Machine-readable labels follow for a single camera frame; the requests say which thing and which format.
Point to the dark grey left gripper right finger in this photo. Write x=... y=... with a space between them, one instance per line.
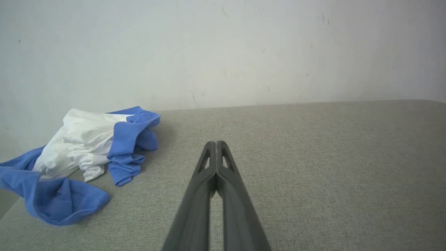
x=237 y=216

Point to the blue and white raglan shirt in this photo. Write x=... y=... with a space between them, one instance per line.
x=87 y=139

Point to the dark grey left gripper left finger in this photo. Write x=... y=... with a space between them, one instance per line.
x=195 y=209

